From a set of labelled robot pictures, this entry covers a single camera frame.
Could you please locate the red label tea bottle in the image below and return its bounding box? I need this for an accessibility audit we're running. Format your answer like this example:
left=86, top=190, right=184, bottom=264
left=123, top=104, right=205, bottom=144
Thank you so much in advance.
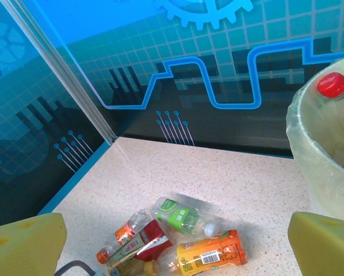
left=105, top=220, right=173, bottom=276

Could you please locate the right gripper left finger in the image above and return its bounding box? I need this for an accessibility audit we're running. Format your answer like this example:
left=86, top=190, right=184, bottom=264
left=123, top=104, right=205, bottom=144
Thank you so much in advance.
left=0, top=212, right=68, bottom=276

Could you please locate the beige plastic bin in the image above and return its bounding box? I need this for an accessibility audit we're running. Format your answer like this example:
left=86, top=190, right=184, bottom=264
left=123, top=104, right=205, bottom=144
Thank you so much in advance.
left=286, top=56, right=344, bottom=224

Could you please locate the aluminium frame post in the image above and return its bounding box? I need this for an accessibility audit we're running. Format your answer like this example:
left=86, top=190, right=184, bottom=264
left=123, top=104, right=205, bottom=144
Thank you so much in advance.
left=0, top=0, right=119, bottom=144

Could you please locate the cream plastic bin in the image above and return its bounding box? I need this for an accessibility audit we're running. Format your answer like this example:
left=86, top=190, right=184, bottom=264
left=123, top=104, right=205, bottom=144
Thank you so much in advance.
left=285, top=54, right=344, bottom=225

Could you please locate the thin black cable loop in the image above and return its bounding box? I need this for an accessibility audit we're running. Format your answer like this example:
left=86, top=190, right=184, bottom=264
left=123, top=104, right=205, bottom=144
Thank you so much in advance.
left=54, top=259, right=104, bottom=276

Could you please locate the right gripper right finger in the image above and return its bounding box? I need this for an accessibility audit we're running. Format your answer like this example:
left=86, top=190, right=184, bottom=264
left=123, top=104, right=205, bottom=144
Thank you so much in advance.
left=288, top=211, right=344, bottom=276

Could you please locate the green label plastic bottle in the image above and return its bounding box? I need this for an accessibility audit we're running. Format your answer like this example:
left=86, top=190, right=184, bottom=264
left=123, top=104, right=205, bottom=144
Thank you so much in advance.
left=150, top=197, right=222, bottom=238

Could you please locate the small orange cap bottle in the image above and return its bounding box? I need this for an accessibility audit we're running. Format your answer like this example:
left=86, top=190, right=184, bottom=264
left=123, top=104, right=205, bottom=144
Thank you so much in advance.
left=96, top=209, right=152, bottom=264

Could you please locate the yellow orange label juice bottle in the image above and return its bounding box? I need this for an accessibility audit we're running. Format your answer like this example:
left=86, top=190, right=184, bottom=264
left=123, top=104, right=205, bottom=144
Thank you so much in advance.
left=144, top=229, right=249, bottom=276

